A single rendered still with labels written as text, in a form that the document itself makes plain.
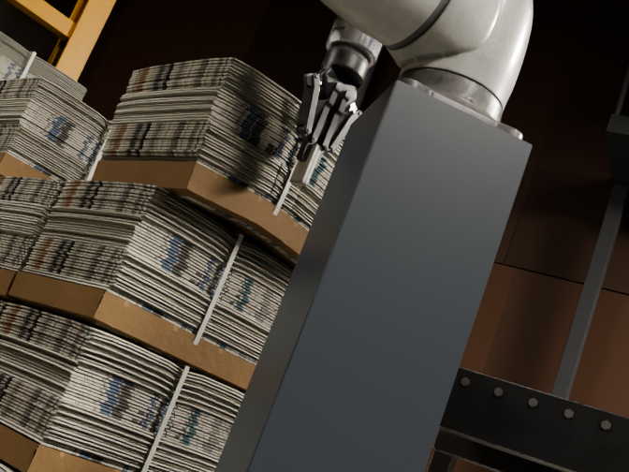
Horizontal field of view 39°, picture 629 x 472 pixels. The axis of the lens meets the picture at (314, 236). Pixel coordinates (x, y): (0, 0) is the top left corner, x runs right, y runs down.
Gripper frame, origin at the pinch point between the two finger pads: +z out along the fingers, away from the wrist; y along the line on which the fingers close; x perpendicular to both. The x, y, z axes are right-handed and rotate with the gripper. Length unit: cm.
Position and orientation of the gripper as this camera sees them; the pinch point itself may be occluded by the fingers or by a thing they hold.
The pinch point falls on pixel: (305, 164)
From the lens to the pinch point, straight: 143.6
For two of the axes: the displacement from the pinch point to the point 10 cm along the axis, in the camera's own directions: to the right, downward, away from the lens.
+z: -3.5, 9.0, -2.5
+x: 6.9, 0.7, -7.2
